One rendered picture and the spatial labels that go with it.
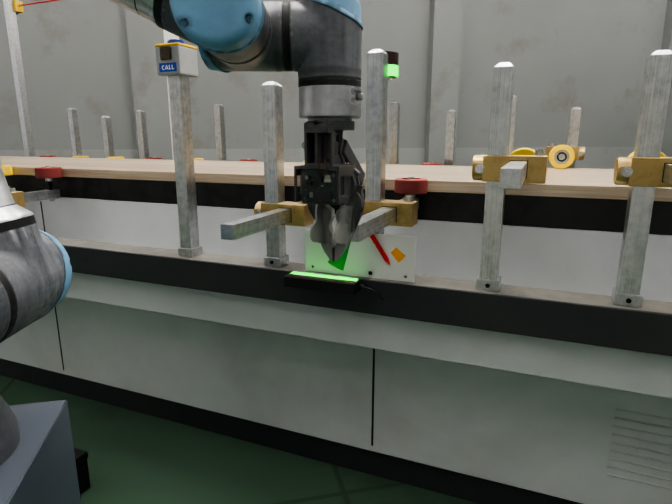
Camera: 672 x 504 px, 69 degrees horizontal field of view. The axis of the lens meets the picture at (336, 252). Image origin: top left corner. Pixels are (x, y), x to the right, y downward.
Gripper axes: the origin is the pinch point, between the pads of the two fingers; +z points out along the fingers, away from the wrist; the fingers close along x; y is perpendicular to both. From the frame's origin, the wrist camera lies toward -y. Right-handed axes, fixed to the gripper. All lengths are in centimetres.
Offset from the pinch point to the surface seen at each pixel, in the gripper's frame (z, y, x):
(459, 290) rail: 12.8, -28.4, 15.6
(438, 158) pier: 3, -441, -70
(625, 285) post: 9, -31, 45
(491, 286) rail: 11.7, -30.0, 21.6
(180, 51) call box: -37, -29, -52
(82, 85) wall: -62, -257, -342
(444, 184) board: -6, -52, 7
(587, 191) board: -6, -52, 39
